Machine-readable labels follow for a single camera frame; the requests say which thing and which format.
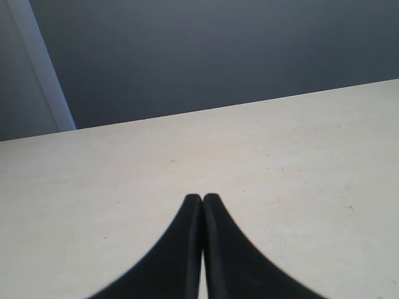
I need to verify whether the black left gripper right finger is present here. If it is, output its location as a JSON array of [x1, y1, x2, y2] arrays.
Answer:
[[203, 193, 322, 298]]

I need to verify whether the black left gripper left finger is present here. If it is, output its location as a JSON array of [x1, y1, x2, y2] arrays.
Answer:
[[91, 194, 203, 299]]

